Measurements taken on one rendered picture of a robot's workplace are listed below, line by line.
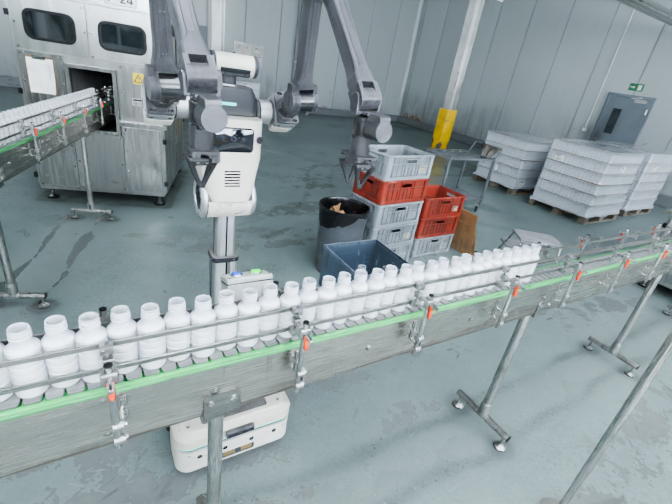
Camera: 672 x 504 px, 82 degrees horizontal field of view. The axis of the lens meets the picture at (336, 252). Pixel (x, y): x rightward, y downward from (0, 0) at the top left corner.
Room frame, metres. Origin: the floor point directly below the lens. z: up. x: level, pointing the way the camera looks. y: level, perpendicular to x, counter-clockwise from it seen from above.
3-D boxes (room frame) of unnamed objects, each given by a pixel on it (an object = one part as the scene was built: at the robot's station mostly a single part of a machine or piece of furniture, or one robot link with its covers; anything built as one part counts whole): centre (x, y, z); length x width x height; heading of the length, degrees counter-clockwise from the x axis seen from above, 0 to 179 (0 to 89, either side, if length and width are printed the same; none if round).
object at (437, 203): (4.11, -0.93, 0.55); 0.61 x 0.41 x 0.22; 127
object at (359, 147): (1.18, -0.02, 1.51); 0.10 x 0.07 x 0.07; 34
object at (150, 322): (0.71, 0.40, 1.08); 0.06 x 0.06 x 0.17
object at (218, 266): (1.46, 0.47, 0.74); 0.11 x 0.11 x 0.40; 34
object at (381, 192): (3.63, -0.41, 0.78); 0.61 x 0.41 x 0.22; 131
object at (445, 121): (11.05, -2.29, 0.55); 0.40 x 0.40 x 1.10; 34
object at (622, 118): (9.96, -6.01, 1.05); 1.00 x 0.10 x 2.10; 34
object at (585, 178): (6.91, -4.04, 0.59); 1.24 x 1.03 x 1.17; 127
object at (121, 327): (0.69, 0.45, 1.08); 0.06 x 0.06 x 0.17
